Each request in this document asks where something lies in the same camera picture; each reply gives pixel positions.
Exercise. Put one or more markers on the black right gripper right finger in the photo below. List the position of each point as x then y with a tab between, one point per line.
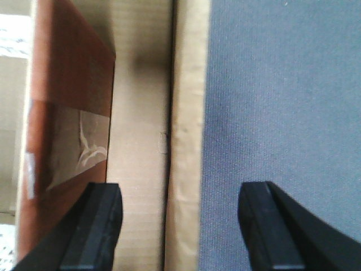
280	234

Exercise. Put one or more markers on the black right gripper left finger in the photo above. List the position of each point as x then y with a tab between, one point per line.
86	237

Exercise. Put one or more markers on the large brown cardboard box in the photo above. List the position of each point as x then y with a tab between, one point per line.
156	130

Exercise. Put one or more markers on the clear tape strip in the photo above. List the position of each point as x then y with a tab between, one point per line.
80	141

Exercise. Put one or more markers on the dark blue fabric mat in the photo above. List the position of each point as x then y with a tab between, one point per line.
282	104

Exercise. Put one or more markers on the reddish brown cardboard box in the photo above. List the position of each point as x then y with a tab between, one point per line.
69	66

